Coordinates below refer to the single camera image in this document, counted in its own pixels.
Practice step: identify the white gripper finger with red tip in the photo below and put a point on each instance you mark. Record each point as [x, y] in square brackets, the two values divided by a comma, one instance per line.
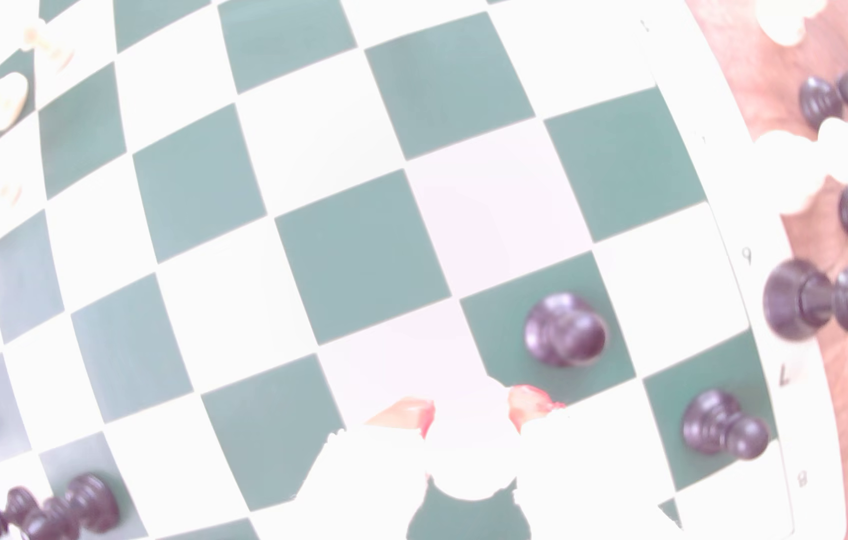
[581, 480]
[371, 480]

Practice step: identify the green and white chessboard mat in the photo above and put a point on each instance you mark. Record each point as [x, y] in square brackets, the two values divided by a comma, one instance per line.
[360, 255]

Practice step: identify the black queen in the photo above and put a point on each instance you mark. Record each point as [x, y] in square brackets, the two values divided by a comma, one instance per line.
[791, 300]

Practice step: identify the black bishop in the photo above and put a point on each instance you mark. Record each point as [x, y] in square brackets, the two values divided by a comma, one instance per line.
[93, 501]

